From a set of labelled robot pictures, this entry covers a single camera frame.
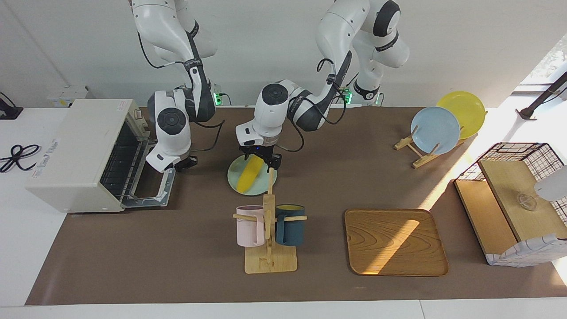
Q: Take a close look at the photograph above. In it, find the brown table mat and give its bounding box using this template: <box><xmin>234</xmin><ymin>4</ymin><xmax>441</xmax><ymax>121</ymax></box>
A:
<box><xmin>25</xmin><ymin>106</ymin><xmax>567</xmax><ymax>305</ymax></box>

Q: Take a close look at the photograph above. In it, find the yellow corn cob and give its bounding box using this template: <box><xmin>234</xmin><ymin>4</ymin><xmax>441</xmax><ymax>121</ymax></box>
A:
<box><xmin>236</xmin><ymin>155</ymin><xmax>265</xmax><ymax>193</ymax></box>

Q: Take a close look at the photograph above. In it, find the narrow light wooden board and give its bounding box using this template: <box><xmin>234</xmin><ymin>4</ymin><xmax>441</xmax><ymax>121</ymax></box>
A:
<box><xmin>455</xmin><ymin>179</ymin><xmax>518</xmax><ymax>255</ymax></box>

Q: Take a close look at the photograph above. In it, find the wide light wooden board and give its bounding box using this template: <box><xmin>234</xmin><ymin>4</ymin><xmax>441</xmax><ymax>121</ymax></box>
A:
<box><xmin>478</xmin><ymin>159</ymin><xmax>567</xmax><ymax>242</ymax></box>

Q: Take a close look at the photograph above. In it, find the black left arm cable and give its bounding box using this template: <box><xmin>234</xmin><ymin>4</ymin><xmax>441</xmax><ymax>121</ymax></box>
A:
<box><xmin>278</xmin><ymin>58</ymin><xmax>353</xmax><ymax>153</ymax></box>

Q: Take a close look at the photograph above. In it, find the pink mug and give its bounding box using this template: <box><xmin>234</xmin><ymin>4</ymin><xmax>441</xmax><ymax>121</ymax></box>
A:
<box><xmin>236</xmin><ymin>205</ymin><xmax>266</xmax><ymax>247</ymax></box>

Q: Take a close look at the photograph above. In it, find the black wire basket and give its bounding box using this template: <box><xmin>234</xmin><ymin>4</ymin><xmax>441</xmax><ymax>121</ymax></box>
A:
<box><xmin>454</xmin><ymin>142</ymin><xmax>567</xmax><ymax>213</ymax></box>

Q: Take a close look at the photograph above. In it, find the light blue plate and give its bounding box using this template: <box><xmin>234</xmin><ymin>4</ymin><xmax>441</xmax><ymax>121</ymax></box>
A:
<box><xmin>411</xmin><ymin>106</ymin><xmax>461</xmax><ymax>155</ymax></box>

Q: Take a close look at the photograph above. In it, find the wooden plate rack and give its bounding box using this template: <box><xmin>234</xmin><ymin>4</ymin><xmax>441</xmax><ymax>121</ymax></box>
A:
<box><xmin>394</xmin><ymin>126</ymin><xmax>466</xmax><ymax>169</ymax></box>

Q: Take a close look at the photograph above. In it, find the white cylindrical object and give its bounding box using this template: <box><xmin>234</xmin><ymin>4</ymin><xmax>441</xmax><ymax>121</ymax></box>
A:
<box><xmin>534</xmin><ymin>165</ymin><xmax>567</xmax><ymax>202</ymax></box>

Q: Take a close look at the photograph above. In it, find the black stand pole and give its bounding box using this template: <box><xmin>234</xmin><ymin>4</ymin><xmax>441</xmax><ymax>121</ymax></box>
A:
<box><xmin>516</xmin><ymin>71</ymin><xmax>567</xmax><ymax>120</ymax></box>

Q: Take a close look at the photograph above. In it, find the brown wooden tray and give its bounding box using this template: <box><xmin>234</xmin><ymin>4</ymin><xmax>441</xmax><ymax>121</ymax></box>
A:
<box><xmin>344</xmin><ymin>209</ymin><xmax>449</xmax><ymax>277</ymax></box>

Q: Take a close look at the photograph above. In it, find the pale green plate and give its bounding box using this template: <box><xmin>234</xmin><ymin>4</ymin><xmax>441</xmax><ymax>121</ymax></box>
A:
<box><xmin>227</xmin><ymin>155</ymin><xmax>278</xmax><ymax>196</ymax></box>

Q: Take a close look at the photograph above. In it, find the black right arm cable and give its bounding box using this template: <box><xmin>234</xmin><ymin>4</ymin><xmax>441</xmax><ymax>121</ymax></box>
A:
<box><xmin>137</xmin><ymin>31</ymin><xmax>226</xmax><ymax>153</ymax></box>

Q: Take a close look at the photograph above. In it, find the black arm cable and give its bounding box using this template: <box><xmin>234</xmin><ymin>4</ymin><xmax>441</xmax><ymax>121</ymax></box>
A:
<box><xmin>278</xmin><ymin>58</ymin><xmax>353</xmax><ymax>153</ymax></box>
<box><xmin>137</xmin><ymin>31</ymin><xmax>226</xmax><ymax>153</ymax></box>

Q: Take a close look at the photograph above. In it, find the black clamp mount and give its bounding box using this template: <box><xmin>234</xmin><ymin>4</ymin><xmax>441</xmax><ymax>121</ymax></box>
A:
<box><xmin>0</xmin><ymin>92</ymin><xmax>23</xmax><ymax>120</ymax></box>

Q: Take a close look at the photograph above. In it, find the yellow plate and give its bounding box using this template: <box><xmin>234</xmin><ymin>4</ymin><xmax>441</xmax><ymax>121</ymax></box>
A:
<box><xmin>436</xmin><ymin>91</ymin><xmax>486</xmax><ymax>140</ymax></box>

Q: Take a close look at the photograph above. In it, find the white toaster oven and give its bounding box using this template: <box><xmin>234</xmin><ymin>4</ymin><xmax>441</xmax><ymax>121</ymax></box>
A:
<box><xmin>24</xmin><ymin>99</ymin><xmax>178</xmax><ymax>213</ymax></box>

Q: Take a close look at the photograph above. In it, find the wooden mug rack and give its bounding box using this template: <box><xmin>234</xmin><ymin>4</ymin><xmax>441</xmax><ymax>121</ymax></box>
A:
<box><xmin>233</xmin><ymin>167</ymin><xmax>307</xmax><ymax>274</ymax></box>

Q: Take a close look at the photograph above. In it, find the white power strip box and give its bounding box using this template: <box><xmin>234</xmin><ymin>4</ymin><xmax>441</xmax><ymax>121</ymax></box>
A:
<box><xmin>47</xmin><ymin>86</ymin><xmax>89</xmax><ymax>108</ymax></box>

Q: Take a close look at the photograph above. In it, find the dark teal mug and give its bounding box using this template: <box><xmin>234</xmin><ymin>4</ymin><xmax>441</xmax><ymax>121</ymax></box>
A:
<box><xmin>275</xmin><ymin>204</ymin><xmax>306</xmax><ymax>247</ymax></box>

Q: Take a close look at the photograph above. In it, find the small clear glass piece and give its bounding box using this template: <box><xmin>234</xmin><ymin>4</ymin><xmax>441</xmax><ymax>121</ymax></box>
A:
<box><xmin>516</xmin><ymin>193</ymin><xmax>538</xmax><ymax>211</ymax></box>

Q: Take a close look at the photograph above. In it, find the coiled black cable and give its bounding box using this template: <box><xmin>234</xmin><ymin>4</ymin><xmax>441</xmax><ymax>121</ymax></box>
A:
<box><xmin>0</xmin><ymin>144</ymin><xmax>41</xmax><ymax>173</ymax></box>

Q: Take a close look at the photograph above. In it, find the white checked cloth liner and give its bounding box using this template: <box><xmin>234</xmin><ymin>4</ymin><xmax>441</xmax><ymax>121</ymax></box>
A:
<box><xmin>485</xmin><ymin>234</ymin><xmax>567</xmax><ymax>267</ymax></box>

